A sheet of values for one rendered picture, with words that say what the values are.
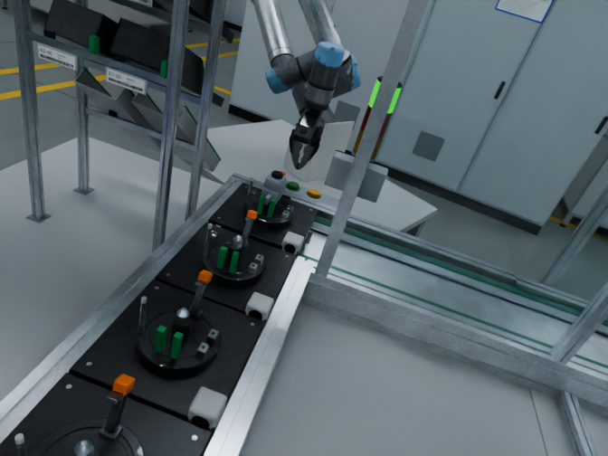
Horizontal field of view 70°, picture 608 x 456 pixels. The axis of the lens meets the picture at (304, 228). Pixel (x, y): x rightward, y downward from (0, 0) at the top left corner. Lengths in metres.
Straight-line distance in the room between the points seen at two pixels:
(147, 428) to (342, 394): 0.41
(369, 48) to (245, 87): 1.27
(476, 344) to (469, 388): 0.10
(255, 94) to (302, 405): 3.83
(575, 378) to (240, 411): 0.79
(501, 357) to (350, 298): 0.38
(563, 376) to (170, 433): 0.87
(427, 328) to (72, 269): 0.83
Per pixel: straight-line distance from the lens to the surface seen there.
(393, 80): 0.84
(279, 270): 0.99
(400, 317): 1.07
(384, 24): 4.02
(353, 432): 0.91
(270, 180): 1.10
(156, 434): 0.71
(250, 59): 4.46
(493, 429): 1.08
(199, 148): 1.12
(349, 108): 4.15
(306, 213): 1.23
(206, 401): 0.72
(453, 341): 1.12
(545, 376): 1.21
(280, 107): 4.40
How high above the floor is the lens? 1.58
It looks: 32 degrees down
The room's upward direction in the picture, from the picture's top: 17 degrees clockwise
